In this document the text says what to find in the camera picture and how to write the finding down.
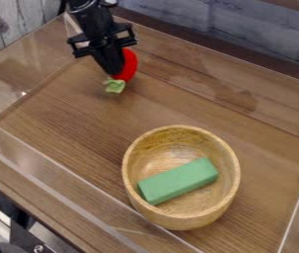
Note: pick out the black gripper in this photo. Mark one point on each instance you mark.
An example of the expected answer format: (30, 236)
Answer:
(102, 33)

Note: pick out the red felt fruit green stem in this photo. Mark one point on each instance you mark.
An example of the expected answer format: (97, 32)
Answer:
(117, 82)

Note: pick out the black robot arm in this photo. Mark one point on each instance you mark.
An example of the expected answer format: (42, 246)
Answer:
(78, 3)

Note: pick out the wooden bowl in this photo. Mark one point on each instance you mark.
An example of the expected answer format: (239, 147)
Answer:
(165, 148)

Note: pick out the green rectangular block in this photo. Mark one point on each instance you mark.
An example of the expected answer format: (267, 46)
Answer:
(176, 182)

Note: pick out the black metal stand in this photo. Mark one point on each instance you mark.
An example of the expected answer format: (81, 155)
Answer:
(26, 240)

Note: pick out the clear acrylic corner bracket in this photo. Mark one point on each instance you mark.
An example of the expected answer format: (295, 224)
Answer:
(72, 26)

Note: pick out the clear acrylic tray wall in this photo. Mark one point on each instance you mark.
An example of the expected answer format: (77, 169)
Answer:
(66, 132)

